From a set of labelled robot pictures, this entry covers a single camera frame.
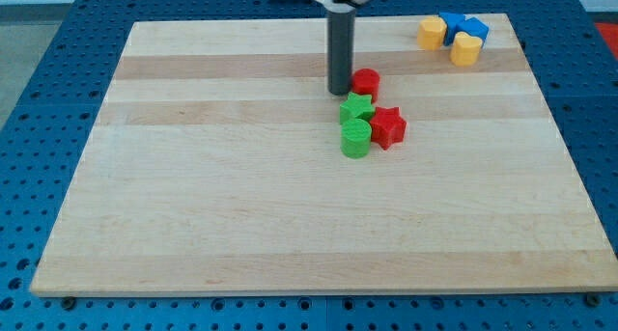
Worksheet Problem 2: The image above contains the red cylinder block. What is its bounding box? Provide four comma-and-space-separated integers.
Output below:
351, 69, 380, 103

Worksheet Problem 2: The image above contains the green star block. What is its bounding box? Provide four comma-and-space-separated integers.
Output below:
339, 92, 376, 124

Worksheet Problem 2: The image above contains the red star block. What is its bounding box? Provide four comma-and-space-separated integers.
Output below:
369, 107, 407, 151

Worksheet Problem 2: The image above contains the green cylinder block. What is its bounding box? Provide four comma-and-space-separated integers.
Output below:
340, 119, 372, 158

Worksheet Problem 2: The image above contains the wooden board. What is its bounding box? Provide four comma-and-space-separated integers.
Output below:
31, 14, 617, 297

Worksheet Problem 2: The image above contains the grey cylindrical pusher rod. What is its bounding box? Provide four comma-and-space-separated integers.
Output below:
326, 9, 356, 96

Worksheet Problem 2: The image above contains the yellow pentagon block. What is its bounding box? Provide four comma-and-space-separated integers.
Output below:
417, 16, 447, 50

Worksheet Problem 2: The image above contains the yellow heart block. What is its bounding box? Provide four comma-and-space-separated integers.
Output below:
449, 32, 484, 67

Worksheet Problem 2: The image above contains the blue moon block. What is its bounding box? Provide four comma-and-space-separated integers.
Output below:
438, 12, 465, 46

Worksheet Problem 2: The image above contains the blue cube block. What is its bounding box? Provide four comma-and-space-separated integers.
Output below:
454, 17, 490, 47

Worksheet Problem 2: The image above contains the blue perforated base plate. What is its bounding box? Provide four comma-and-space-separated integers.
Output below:
1, 0, 617, 330

